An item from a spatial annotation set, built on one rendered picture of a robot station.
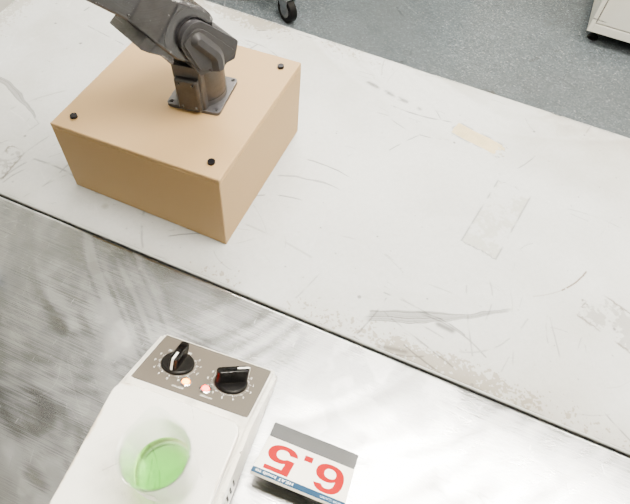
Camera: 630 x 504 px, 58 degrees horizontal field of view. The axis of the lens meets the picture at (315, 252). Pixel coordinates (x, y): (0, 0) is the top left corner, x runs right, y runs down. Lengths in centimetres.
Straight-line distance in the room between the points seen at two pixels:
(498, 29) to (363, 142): 199
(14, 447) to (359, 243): 43
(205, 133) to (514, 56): 210
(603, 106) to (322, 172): 191
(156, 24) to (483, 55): 211
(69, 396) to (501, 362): 46
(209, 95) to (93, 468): 40
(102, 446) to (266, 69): 46
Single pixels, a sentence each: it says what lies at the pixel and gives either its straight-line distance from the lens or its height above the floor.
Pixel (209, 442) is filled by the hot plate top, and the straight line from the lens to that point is 51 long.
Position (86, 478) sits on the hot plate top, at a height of 99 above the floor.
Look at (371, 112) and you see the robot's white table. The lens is 87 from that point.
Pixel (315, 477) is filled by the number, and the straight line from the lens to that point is 57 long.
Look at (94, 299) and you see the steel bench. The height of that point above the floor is 90.
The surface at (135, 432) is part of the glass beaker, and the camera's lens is 46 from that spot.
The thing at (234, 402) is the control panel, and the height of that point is 96.
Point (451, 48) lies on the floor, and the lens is 259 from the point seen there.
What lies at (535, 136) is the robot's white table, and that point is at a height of 90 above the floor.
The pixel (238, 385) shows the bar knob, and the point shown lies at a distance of 56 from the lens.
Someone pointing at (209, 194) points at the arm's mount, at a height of 99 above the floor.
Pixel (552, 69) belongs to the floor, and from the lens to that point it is 265.
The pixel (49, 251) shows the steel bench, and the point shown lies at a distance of 74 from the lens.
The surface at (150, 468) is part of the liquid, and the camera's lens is 49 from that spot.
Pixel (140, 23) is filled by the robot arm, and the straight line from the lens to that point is 59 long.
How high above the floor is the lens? 148
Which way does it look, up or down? 57 degrees down
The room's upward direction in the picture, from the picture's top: 7 degrees clockwise
